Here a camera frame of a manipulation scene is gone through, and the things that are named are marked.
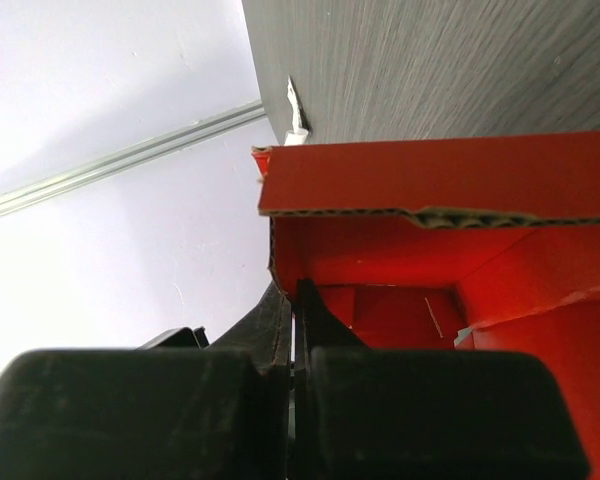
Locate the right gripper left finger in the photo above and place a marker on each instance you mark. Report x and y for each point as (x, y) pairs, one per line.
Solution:
(163, 413)

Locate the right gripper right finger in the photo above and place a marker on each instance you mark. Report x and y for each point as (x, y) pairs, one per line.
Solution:
(363, 413)

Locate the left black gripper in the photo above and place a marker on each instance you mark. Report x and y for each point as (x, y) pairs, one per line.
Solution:
(184, 337)

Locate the red cardboard paper box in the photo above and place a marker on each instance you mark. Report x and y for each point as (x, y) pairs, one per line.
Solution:
(472, 243)

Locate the left aluminium frame post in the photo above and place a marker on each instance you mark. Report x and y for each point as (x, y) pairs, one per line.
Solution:
(130, 157)

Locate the small white plastic bracket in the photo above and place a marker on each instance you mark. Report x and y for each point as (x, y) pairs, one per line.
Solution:
(299, 132)

